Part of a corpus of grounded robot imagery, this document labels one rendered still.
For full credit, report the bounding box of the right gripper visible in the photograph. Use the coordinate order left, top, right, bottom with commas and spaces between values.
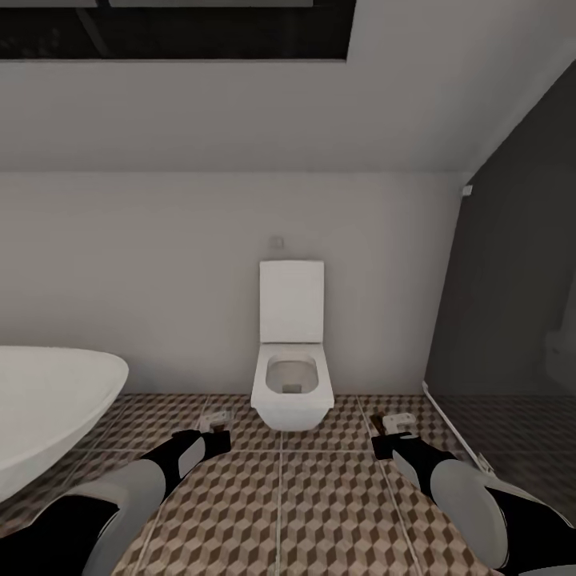
371, 434, 398, 460

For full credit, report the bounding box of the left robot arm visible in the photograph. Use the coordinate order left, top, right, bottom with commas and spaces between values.
0, 411, 234, 576

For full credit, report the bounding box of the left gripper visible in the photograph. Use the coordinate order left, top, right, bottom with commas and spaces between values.
204, 430, 231, 460

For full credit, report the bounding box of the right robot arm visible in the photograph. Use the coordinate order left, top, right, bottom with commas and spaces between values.
371, 413, 576, 576

